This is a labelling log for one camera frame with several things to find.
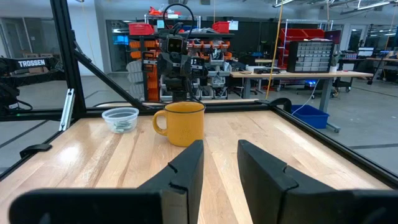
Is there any blue plastic bin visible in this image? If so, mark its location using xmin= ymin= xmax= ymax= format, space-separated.
xmin=291 ymin=104 xmax=330 ymax=129

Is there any yellow cable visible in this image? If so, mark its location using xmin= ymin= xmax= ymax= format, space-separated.
xmin=265 ymin=0 xmax=284 ymax=100

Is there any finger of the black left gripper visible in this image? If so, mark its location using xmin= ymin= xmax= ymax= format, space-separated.
xmin=156 ymin=52 xmax=175 ymax=77
xmin=182 ymin=57 xmax=200 ymax=79

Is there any wooden top desk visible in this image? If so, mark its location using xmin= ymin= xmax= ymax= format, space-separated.
xmin=229 ymin=70 xmax=374 ymax=133

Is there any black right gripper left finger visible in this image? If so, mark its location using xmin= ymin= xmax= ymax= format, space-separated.
xmin=9 ymin=139 xmax=205 ymax=224

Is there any black aluminium table frame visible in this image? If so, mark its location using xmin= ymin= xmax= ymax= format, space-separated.
xmin=0 ymin=0 xmax=398 ymax=190

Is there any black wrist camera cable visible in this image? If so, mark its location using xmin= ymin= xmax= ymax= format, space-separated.
xmin=162 ymin=2 xmax=195 ymax=38

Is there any yellow ceramic mug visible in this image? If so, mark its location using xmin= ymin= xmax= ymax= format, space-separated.
xmin=152 ymin=101 xmax=206 ymax=147

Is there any black flat desk device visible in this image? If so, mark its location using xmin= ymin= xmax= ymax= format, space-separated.
xmin=253 ymin=67 xmax=282 ymax=75

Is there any black frame corner handle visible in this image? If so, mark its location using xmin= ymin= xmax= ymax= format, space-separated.
xmin=269 ymin=97 xmax=293 ymax=113

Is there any computer monitor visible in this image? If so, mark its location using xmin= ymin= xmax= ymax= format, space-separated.
xmin=357 ymin=46 xmax=376 ymax=58

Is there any black frame clamp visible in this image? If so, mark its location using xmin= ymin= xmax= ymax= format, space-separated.
xmin=19 ymin=142 xmax=53 ymax=159

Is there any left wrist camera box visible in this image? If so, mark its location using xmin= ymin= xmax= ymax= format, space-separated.
xmin=166 ymin=33 xmax=189 ymax=54

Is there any large red storage bin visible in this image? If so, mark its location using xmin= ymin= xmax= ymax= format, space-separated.
xmin=303 ymin=28 xmax=326 ymax=40
xmin=279 ymin=28 xmax=307 ymax=43

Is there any clear plastic bowl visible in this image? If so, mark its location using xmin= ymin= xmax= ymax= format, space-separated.
xmin=101 ymin=107 xmax=140 ymax=134

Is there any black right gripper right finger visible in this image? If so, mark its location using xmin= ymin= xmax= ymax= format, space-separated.
xmin=237 ymin=139 xmax=398 ymax=224

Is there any silver metal bracket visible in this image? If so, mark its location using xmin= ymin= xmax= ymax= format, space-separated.
xmin=58 ymin=88 xmax=76 ymax=131

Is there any parts rack with orange bins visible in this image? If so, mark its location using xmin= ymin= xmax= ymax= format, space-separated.
xmin=127 ymin=14 xmax=236 ymax=102

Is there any black small-drawer cabinet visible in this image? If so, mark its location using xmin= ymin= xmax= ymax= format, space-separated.
xmin=286 ymin=40 xmax=336 ymax=73

